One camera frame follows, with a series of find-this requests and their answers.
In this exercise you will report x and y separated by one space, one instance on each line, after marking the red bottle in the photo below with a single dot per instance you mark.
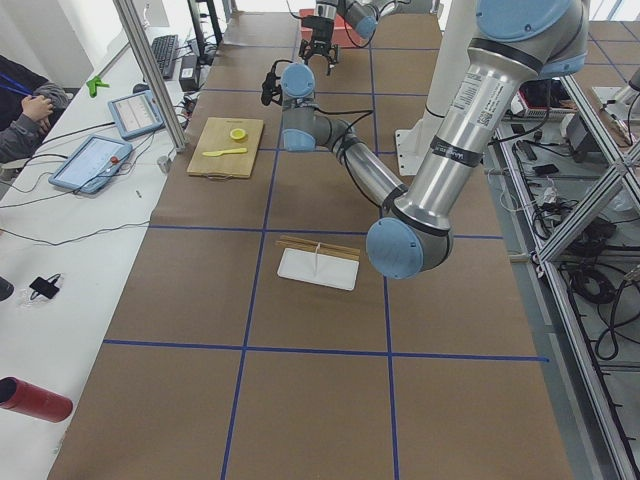
28 399

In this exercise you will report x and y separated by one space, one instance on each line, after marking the yellow lemon slices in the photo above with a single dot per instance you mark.
238 134

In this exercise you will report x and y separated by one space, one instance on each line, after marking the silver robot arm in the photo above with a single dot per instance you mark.
509 43
361 19

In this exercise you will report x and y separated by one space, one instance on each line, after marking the blue teach pendant near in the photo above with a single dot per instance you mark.
92 165

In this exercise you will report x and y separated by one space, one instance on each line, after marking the wooden chopstick far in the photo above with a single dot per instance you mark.
315 243

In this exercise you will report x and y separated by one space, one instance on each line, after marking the pink plastic tray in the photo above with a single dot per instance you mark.
343 35

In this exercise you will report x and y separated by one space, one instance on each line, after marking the wooden chopstick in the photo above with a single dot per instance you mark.
322 249
315 243

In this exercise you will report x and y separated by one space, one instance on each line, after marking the bamboo cutting board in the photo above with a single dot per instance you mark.
215 136

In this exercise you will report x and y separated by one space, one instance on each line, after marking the black keyboard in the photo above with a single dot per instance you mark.
164 49

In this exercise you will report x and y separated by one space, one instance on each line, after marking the yellow plastic knife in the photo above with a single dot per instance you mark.
218 153

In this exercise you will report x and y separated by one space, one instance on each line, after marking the green clamp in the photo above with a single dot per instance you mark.
94 84

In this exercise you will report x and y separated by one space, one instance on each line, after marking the wooden chopstick near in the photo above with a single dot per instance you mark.
322 249

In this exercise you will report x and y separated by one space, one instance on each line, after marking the blue teach pendant far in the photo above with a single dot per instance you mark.
136 115

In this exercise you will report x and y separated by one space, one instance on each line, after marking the white rectangular plate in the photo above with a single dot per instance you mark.
318 269

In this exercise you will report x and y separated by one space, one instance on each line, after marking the aluminium frame post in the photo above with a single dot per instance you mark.
138 41

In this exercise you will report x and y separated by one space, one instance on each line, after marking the blue teach pendant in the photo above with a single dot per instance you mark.
136 115
92 165

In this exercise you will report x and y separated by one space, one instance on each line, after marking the person's hand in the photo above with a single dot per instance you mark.
38 109

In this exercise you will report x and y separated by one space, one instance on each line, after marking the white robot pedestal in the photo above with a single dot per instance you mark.
451 66

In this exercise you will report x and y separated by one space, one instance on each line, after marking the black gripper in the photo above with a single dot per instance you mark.
318 29

